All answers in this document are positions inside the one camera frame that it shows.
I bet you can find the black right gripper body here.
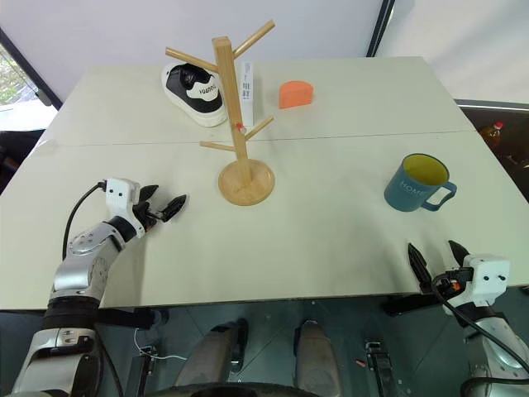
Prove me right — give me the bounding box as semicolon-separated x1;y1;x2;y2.
427;266;474;296

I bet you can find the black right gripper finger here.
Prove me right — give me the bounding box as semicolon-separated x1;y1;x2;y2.
407;242;431;293
448;239;469;270

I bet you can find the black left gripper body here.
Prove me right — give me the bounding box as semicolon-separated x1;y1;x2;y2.
132;200;165;239

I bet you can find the wooden mug tree stand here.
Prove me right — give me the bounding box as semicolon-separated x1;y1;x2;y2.
164;19;277;207

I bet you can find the blue mug yellow inside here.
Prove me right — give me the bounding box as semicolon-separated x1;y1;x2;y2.
384;153;458;214

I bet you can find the black and white sneaker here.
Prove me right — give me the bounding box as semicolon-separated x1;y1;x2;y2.
160;61;230;127

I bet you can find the bottle with red cap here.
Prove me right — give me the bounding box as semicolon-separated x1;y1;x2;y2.
479;121;507;152

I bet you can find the dark rounded robot leg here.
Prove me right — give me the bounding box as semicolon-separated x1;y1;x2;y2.
176;317;250;390
292;318;342;394

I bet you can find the white box with barcode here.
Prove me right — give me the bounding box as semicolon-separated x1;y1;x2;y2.
238;60;256;127

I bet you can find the orange half-round block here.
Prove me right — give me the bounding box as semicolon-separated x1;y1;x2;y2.
279;80;315;110

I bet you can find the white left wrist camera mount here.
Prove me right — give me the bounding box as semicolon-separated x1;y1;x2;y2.
104;178;142;228

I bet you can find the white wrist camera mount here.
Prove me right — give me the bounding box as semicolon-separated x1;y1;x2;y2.
104;178;142;228
461;253;511;308

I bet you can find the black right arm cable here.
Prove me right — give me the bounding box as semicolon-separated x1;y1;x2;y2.
431;275;529;361

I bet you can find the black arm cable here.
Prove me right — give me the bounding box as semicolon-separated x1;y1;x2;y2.
61;180;108;262
431;275;529;361

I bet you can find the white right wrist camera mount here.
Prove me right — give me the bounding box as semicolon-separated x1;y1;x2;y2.
461;253;511;308

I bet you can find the black table bracket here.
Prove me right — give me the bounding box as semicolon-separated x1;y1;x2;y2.
379;290;448;318
95;307;169;331

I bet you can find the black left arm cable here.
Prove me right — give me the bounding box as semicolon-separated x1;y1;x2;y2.
61;180;108;262

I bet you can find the thin white floor cable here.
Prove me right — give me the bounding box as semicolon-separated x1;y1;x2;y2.
133;328;188;361

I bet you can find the black window frame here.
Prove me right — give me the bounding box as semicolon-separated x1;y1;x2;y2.
0;26;64;111

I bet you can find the black wall post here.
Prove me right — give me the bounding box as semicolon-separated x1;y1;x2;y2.
365;0;396;57

